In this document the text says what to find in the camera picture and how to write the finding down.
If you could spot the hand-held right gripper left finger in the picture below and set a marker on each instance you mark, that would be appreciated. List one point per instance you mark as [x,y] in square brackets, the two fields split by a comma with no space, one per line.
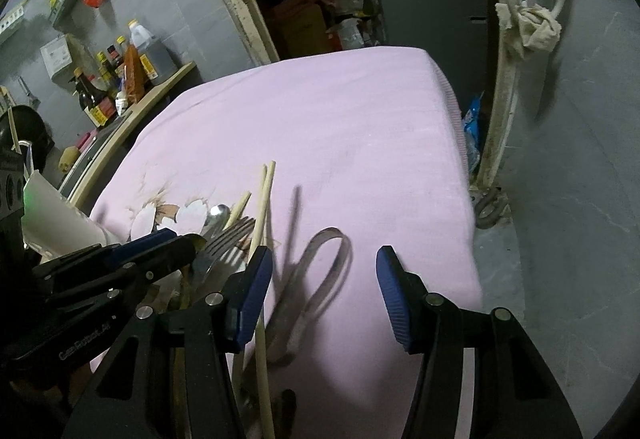
[250,304]

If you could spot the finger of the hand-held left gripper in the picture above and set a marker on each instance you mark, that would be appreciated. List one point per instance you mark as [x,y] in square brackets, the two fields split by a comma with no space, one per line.
[142,243]
[165,259]

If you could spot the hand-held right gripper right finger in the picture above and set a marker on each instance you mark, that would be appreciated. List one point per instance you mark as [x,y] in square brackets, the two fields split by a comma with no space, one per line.
[395,304]

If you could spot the metal fork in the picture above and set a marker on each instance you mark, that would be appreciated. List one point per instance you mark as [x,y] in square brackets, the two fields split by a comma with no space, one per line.
[235,230]
[227,261]

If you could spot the metal spoon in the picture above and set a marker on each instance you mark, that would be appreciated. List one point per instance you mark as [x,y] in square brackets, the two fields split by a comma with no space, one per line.
[218,213]

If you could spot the wooden chopstick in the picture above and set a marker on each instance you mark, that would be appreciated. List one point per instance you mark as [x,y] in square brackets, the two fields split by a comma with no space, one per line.
[265,384]
[239,209]
[260,204]

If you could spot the white plastic utensil holder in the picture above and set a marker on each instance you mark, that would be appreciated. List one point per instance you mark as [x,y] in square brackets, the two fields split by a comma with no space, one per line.
[60,214]

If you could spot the yellow sponge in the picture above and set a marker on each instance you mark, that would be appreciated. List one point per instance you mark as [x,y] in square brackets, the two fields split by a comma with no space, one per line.
[69,158]

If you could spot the small white bottle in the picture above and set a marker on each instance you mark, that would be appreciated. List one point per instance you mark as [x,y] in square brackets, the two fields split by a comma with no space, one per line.
[121,104]

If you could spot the dark soy sauce bottle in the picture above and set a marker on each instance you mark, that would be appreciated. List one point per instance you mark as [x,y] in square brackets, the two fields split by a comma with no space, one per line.
[92,103]

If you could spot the black wok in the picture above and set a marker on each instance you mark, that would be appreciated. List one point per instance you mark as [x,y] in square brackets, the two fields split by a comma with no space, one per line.
[27,136]

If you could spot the orange sauce bottle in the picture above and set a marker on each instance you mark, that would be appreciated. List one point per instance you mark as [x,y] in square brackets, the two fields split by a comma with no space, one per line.
[133,79]

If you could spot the wooden stick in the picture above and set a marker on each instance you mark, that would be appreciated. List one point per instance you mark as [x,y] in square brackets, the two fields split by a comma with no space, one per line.
[14,129]

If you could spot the yellow cap sauce bottle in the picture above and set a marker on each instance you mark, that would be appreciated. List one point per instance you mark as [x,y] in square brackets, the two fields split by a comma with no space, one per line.
[102,66]

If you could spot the cooking oil jug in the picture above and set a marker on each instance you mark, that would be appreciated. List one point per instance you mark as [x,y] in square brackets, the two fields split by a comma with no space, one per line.
[150,54]

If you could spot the pink floral tablecloth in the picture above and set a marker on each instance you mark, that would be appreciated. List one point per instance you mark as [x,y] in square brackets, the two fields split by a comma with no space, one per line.
[325,119]

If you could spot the blue plastic bag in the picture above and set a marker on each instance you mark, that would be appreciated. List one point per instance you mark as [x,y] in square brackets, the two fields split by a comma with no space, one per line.
[472,119]

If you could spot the white cardboard box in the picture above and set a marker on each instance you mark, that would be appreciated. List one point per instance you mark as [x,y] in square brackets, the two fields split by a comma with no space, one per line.
[57,56]

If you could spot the grey cabinet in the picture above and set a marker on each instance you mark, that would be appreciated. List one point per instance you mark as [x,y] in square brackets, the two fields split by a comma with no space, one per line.
[430,4]

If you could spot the beige knotted rag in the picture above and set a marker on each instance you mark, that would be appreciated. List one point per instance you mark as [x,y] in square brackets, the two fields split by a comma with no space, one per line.
[530,29]

